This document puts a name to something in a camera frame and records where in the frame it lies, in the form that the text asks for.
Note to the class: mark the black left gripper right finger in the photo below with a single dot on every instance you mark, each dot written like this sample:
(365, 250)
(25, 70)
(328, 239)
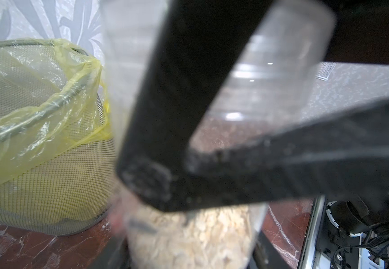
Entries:
(265, 256)

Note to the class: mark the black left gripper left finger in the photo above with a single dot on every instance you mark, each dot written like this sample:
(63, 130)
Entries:
(115, 255)

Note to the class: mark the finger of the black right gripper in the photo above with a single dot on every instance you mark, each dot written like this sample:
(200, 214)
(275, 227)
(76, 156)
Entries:
(341, 154)

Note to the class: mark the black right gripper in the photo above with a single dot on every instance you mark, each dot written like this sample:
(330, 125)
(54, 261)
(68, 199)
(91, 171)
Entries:
(361, 35)

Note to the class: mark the glass jar with oatmeal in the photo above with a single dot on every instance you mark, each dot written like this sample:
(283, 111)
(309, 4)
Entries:
(266, 89)

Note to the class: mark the mesh waste bin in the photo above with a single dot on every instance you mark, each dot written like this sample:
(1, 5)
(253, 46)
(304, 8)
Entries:
(55, 210)

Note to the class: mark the yellow plastic bin liner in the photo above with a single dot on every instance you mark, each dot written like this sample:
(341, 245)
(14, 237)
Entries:
(54, 118)

